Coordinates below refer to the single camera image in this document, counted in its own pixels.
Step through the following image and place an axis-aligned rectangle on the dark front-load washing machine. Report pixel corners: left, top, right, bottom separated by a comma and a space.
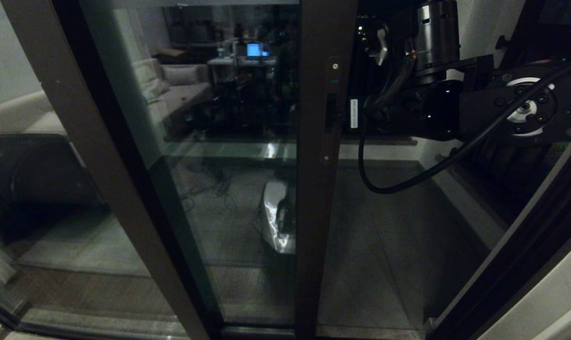
0, 134, 102, 211

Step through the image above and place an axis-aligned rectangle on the dark brown door jamb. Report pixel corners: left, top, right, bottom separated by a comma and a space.
427, 142, 571, 340

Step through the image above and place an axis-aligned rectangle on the brown stone window sill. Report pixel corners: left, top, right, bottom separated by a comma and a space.
435, 152, 508, 234

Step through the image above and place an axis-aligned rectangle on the recessed door pull latch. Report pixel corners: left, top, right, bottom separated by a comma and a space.
325, 93, 339, 134

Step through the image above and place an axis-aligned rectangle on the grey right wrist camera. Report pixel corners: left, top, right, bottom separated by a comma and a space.
371, 26, 391, 67

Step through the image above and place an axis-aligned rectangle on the brown-framed sliding glass door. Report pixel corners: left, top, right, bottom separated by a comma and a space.
77, 0, 359, 340

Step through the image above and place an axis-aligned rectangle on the brown-framed fixed glass panel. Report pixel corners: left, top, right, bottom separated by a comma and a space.
0, 0, 227, 340

